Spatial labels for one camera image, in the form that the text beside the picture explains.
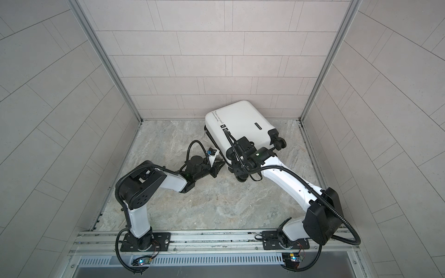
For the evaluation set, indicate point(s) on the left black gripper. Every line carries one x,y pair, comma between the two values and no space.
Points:
215,167

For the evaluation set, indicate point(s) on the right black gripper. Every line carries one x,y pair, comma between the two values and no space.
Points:
234,167

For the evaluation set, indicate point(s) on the white suitcase black lining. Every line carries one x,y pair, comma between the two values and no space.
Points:
241,119

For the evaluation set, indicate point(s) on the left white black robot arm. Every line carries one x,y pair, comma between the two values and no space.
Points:
135,189

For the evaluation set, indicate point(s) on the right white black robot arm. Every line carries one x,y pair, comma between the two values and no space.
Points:
322,207

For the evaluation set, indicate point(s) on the left green circuit board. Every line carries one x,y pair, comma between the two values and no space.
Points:
142,261

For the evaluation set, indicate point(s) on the green circuit board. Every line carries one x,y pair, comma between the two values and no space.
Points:
142,261
292,260

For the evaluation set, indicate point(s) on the right green circuit board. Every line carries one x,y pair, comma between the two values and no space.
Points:
292,260

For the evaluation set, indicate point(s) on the white ventilation grille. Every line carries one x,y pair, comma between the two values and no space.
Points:
191,260

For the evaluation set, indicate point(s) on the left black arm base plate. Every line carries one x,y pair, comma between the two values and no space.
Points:
157,241

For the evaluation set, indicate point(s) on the aluminium mounting rail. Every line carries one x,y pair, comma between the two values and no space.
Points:
183,242

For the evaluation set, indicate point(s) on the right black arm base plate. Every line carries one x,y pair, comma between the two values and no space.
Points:
274,240

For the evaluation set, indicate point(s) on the left aluminium corner post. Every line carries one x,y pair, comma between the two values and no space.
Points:
98,48

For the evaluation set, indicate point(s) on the aluminium corner post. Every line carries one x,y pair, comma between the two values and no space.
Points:
98,48
338,39

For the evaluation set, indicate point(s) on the right aluminium corner post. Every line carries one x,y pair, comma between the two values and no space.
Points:
338,39

